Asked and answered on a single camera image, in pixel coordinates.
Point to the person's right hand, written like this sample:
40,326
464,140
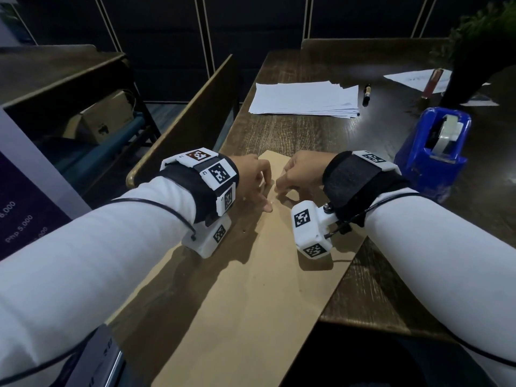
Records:
306,169

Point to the person's left hand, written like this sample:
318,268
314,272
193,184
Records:
248,177

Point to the person's left fingers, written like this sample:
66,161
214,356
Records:
264,173

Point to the person's right fingers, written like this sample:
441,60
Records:
287,185

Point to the brown paper envelope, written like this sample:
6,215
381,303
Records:
250,302

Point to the person's right forearm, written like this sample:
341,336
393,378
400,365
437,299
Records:
443,261

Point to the person's left forearm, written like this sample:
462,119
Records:
88,261

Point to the black white left wrist tracker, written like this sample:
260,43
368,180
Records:
209,173

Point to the black white wrist tracker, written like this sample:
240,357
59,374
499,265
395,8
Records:
209,173
354,181

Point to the black white right wrist tracker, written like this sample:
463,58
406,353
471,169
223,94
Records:
354,181

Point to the stack of white papers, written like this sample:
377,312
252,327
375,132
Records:
306,99

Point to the brown wooden chair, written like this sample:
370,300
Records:
363,44
193,120

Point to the black marker pen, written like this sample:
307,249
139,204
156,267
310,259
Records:
366,94

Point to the blue tape dispenser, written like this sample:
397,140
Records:
419,165

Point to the brown cardboard box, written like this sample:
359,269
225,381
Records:
109,116

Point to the clear tape roll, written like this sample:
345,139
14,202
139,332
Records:
448,132

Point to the reddish brown tube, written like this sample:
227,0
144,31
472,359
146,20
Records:
432,82

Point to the small white paper sheet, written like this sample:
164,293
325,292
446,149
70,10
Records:
481,101

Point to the green potted plant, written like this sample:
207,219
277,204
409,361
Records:
475,48

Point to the dark wooden side desk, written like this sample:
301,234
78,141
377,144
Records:
52,72

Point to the purple white poster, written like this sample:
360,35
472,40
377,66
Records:
28,205

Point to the grey chest device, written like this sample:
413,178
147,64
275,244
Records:
96,358

